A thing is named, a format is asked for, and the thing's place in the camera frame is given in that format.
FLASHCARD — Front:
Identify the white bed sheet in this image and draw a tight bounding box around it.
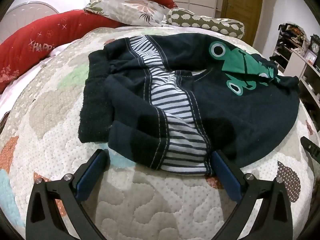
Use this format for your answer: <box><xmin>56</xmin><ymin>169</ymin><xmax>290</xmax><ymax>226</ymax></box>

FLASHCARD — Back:
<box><xmin>0</xmin><ymin>40</ymin><xmax>75</xmax><ymax>117</ymax></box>

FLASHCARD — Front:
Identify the dark mantel clock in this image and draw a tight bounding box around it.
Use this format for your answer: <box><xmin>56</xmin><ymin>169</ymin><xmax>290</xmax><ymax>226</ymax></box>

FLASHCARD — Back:
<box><xmin>310</xmin><ymin>34</ymin><xmax>320</xmax><ymax>55</ymax></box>

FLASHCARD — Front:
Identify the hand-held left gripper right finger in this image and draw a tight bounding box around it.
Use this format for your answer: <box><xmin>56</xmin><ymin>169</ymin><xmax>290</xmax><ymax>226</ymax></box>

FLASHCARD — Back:
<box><xmin>211</xmin><ymin>149</ymin><xmax>294</xmax><ymax>240</ymax></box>

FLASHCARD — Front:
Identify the olive white-spotted bolster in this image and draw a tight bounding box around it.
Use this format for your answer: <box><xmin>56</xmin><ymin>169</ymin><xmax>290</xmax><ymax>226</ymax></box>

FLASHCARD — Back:
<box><xmin>166</xmin><ymin>8</ymin><xmax>245</xmax><ymax>39</ymax></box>

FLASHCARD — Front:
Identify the wooden door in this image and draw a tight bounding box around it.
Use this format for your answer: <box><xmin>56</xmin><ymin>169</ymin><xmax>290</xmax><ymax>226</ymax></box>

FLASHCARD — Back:
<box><xmin>221</xmin><ymin>0</ymin><xmax>264</xmax><ymax>47</ymax></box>

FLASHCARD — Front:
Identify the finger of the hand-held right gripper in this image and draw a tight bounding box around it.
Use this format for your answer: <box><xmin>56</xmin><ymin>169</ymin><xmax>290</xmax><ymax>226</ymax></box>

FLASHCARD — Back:
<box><xmin>301</xmin><ymin>136</ymin><xmax>320</xmax><ymax>164</ymax></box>

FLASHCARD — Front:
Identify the beige leaf print pillow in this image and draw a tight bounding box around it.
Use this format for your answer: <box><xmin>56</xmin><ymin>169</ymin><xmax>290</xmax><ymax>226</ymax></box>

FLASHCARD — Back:
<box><xmin>84</xmin><ymin>0</ymin><xmax>173</xmax><ymax>27</ymax></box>

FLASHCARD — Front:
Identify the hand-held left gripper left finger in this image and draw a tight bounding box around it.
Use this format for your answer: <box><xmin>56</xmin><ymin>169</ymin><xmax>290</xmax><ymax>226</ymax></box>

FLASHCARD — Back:
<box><xmin>26</xmin><ymin>149</ymin><xmax>110</xmax><ymax>240</ymax></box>

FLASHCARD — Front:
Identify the white shelf unit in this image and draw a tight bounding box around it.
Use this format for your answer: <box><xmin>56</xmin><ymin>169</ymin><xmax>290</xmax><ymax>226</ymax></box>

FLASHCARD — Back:
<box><xmin>271</xmin><ymin>22</ymin><xmax>320</xmax><ymax>128</ymax></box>

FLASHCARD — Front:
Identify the white round fan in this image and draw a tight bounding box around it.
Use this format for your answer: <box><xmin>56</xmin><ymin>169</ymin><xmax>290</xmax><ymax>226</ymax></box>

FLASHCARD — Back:
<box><xmin>0</xmin><ymin>0</ymin><xmax>60</xmax><ymax>38</ymax></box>

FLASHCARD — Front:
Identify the patchwork heart quilt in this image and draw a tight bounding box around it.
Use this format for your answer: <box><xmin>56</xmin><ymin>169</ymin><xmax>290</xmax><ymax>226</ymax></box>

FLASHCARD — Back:
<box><xmin>0</xmin><ymin>25</ymin><xmax>320</xmax><ymax>240</ymax></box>

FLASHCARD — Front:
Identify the long red printed pillow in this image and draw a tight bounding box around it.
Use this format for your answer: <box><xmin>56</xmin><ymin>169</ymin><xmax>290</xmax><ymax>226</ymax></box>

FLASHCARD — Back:
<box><xmin>0</xmin><ymin>9</ymin><xmax>125</xmax><ymax>93</ymax></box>

